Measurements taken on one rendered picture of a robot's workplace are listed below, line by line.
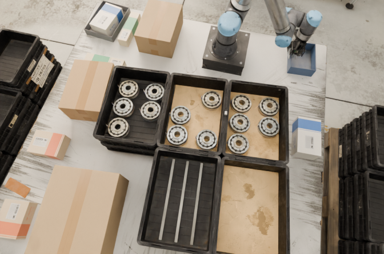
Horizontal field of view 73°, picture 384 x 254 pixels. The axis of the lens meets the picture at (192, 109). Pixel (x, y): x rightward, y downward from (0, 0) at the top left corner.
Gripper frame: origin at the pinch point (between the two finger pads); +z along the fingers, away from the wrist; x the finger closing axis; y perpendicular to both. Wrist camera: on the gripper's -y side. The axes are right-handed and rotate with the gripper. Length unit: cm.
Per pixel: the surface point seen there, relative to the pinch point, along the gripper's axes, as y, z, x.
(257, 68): 10.1, 5.4, -18.3
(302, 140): 56, -4, 6
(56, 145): 80, -2, -118
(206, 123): 57, -8, -44
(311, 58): -2.8, 3.6, 14.4
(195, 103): 46, -8, -52
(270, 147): 64, -8, -11
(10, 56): 17, 27, -193
